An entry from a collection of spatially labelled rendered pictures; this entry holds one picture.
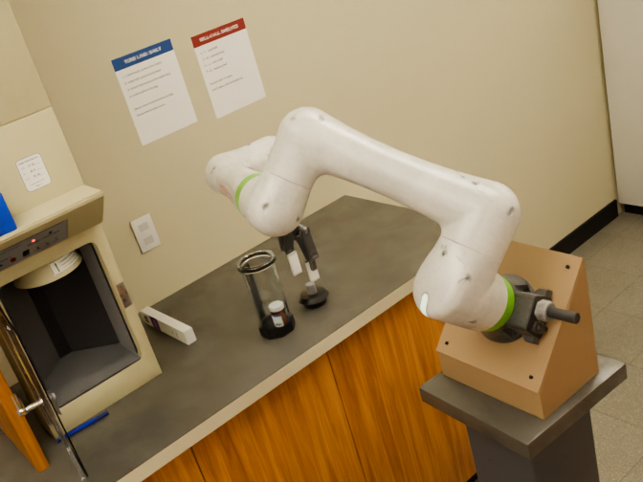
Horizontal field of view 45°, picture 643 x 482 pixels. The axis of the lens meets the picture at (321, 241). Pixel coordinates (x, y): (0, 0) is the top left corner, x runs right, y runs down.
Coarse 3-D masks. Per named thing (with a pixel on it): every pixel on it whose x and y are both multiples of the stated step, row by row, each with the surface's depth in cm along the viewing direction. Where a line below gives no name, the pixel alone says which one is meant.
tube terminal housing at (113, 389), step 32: (0, 128) 176; (32, 128) 180; (0, 160) 177; (64, 160) 186; (32, 192) 183; (64, 192) 188; (32, 256) 185; (128, 320) 204; (128, 384) 208; (64, 416) 198
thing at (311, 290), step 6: (306, 288) 224; (312, 288) 223; (318, 288) 227; (324, 288) 227; (300, 294) 226; (306, 294) 225; (312, 294) 224; (318, 294) 223; (324, 294) 223; (300, 300) 224; (306, 300) 222; (312, 300) 222; (318, 300) 222; (324, 300) 224; (306, 306) 224; (312, 306) 223; (318, 306) 223
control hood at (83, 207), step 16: (80, 192) 184; (96, 192) 181; (32, 208) 183; (48, 208) 179; (64, 208) 177; (80, 208) 180; (96, 208) 185; (16, 224) 175; (32, 224) 173; (48, 224) 176; (80, 224) 186; (96, 224) 191; (0, 240) 169; (16, 240) 172; (64, 240) 187; (0, 272) 179
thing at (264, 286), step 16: (256, 256) 214; (272, 256) 208; (256, 272) 205; (272, 272) 208; (256, 288) 208; (272, 288) 209; (256, 304) 211; (272, 304) 210; (272, 320) 212; (288, 320) 215
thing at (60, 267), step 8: (64, 256) 194; (72, 256) 196; (80, 256) 200; (48, 264) 191; (56, 264) 192; (64, 264) 193; (72, 264) 195; (32, 272) 191; (40, 272) 191; (48, 272) 191; (56, 272) 192; (64, 272) 193; (16, 280) 193; (24, 280) 192; (32, 280) 191; (40, 280) 191; (48, 280) 191; (24, 288) 192
